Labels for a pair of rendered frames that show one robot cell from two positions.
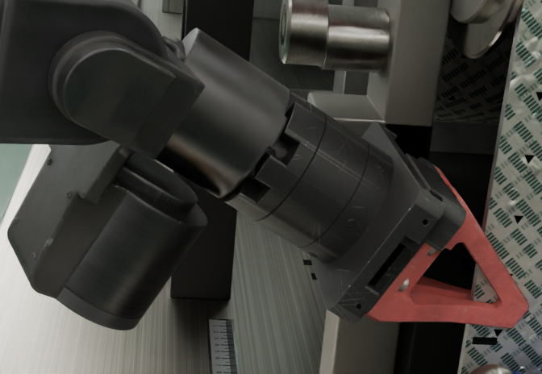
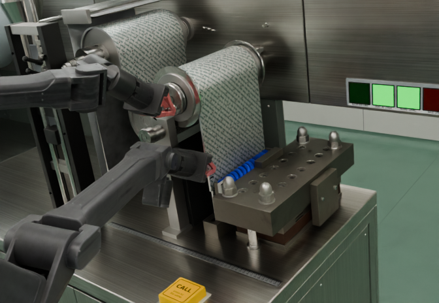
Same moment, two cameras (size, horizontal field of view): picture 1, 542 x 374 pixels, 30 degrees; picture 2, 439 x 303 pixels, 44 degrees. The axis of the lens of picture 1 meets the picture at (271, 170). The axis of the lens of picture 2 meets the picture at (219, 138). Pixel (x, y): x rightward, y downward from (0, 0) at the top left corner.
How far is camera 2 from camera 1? 85 cm
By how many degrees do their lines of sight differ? 39
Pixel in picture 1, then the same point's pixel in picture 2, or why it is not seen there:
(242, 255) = not seen: hidden behind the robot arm
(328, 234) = (192, 170)
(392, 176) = (195, 155)
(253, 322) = (117, 219)
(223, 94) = not seen: hidden behind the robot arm
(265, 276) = not seen: hidden behind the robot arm
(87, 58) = (172, 157)
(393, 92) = (170, 140)
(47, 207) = (153, 191)
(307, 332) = (132, 213)
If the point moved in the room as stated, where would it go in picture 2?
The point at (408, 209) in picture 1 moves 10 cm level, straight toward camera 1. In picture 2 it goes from (206, 158) to (234, 170)
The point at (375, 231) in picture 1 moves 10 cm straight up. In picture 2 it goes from (200, 165) to (194, 123)
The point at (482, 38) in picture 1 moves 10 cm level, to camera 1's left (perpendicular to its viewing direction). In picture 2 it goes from (189, 123) to (155, 138)
